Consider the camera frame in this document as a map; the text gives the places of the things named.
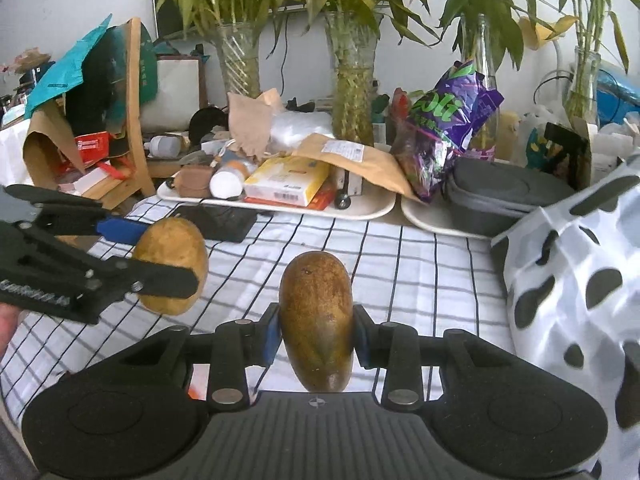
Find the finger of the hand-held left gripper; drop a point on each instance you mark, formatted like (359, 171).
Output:
(160, 282)
(122, 230)

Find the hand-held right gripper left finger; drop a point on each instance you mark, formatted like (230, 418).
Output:
(270, 337)

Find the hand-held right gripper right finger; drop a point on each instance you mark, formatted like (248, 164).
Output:
(361, 337)

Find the round yellow-green mango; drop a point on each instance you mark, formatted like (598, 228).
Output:
(172, 245)

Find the long brownish mango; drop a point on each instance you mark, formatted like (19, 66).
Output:
(315, 310)

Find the black checked white tablecloth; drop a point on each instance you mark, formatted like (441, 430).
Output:
(425, 285)

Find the brown leather pouch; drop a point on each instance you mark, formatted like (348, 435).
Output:
(195, 182)

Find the red box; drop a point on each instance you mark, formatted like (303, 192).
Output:
(92, 147)

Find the white bottle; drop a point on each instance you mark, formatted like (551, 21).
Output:
(165, 146)

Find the white lid jar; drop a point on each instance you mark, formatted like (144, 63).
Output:
(225, 185)

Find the large brown paper bag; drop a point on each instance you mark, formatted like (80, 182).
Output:
(45, 145)

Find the curved wooden rack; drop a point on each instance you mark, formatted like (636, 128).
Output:
(135, 110)

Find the long white tray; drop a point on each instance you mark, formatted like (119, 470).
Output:
(370, 207)

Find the white tray under grey case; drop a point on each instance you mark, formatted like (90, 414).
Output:
(425, 217)

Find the black round object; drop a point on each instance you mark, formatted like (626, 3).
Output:
(207, 122)

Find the flat orange box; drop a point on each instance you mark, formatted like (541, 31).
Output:
(322, 200)

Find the white device with black wheel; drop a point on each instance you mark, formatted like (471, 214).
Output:
(345, 195)

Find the white canvas bag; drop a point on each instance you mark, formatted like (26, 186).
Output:
(175, 95)

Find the yellow cardboard box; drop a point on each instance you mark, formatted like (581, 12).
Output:
(285, 180)

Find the dark green cloth bag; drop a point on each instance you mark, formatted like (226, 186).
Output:
(147, 65)

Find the teal paper bag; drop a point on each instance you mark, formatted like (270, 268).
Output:
(65, 70)

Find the crumpled brown paper bag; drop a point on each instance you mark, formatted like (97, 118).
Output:
(252, 120)

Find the brown padded envelope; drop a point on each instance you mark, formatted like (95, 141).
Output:
(365, 160)

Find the grey zip case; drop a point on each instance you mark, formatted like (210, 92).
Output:
(500, 190)

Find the clear plastic bag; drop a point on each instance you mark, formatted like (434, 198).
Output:
(300, 130)

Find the ribbed glass vase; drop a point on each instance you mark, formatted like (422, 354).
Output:
(240, 60)

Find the cow print cloth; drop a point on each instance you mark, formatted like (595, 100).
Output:
(575, 285)

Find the purple snack bag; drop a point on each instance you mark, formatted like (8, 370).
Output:
(445, 120)

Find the black stand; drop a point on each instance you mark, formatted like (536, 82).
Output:
(565, 150)

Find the glass bottle vase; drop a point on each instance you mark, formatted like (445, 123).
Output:
(482, 60)

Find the small glass vase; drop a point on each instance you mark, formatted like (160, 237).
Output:
(585, 85)

